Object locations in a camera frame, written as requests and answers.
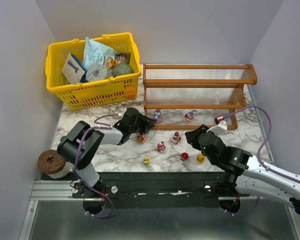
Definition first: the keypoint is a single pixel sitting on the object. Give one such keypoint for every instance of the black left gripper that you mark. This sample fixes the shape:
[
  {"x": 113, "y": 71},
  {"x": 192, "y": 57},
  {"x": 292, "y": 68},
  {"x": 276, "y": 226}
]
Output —
[{"x": 141, "y": 122}]

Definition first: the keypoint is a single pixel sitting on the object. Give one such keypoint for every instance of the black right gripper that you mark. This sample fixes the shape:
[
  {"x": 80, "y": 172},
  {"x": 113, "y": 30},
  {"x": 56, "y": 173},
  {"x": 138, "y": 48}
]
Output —
[{"x": 194, "y": 136}]

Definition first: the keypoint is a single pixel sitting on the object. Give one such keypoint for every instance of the purple bunny pink donut toy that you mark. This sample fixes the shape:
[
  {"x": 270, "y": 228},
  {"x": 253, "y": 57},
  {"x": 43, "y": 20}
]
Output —
[{"x": 157, "y": 116}]

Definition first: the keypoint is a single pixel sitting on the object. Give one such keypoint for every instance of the purple bunny orange basket toy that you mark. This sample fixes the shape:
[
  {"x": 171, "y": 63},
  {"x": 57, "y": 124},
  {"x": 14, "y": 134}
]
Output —
[{"x": 189, "y": 117}]

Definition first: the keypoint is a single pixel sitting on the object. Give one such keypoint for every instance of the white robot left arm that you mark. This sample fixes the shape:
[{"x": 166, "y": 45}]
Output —
[{"x": 81, "y": 143}]

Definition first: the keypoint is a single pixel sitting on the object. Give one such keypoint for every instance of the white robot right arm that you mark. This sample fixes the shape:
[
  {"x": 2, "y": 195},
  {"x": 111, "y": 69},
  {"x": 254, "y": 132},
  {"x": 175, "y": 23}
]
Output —
[{"x": 247, "y": 174}]

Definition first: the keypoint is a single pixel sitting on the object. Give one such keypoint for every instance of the wooden two-tier shelf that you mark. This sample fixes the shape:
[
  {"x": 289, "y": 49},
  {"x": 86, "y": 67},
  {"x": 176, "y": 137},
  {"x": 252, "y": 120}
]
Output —
[{"x": 177, "y": 89}]

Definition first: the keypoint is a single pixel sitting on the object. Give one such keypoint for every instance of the pink bear strawberry donut toy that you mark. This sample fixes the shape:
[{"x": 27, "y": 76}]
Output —
[{"x": 141, "y": 138}]

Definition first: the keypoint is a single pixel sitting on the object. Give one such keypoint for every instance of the pink bear cake slice toy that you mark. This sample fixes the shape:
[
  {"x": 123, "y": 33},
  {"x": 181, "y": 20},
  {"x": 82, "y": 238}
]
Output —
[{"x": 176, "y": 138}]

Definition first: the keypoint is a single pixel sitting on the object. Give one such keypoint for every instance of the red haired figure toy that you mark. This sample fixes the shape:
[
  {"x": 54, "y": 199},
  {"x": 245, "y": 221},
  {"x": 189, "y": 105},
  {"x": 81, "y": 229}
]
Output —
[{"x": 184, "y": 156}]

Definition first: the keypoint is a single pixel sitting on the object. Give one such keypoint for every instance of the yellow haired figure toy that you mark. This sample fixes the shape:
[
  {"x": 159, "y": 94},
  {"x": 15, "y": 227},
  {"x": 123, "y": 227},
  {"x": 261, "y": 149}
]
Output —
[{"x": 200, "y": 158}]

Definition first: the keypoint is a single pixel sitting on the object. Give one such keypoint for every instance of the yellow blue minion toy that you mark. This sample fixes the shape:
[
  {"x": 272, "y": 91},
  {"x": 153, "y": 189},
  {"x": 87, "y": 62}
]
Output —
[{"x": 146, "y": 160}]

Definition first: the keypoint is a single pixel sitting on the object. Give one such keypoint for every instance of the green melon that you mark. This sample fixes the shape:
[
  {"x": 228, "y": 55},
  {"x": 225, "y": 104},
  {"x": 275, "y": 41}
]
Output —
[{"x": 122, "y": 69}]

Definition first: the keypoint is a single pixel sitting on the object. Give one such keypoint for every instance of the brown snack packet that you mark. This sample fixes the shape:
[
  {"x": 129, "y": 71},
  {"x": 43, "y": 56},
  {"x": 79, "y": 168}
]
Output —
[{"x": 120, "y": 57}]

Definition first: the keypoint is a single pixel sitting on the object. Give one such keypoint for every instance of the grey wrapped round package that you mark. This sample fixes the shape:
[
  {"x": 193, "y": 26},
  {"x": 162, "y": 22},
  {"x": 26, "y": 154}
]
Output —
[{"x": 97, "y": 72}]

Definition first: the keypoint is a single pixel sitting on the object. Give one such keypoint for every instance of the light blue cassava chips bag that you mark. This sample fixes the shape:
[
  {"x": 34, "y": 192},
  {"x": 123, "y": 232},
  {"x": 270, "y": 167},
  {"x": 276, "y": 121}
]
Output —
[{"x": 96, "y": 53}]

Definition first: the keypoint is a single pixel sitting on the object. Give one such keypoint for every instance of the white and blue razor box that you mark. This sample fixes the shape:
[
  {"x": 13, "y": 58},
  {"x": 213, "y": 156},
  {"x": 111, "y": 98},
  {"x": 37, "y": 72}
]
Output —
[{"x": 73, "y": 70}]

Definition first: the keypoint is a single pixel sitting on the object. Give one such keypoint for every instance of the brown tape roll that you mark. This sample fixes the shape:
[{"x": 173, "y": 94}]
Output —
[{"x": 50, "y": 162}]

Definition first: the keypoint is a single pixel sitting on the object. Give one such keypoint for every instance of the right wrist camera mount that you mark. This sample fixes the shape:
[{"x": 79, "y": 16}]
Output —
[{"x": 221, "y": 125}]

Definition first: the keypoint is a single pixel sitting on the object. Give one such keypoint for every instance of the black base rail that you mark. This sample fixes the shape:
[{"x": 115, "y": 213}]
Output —
[{"x": 151, "y": 190}]

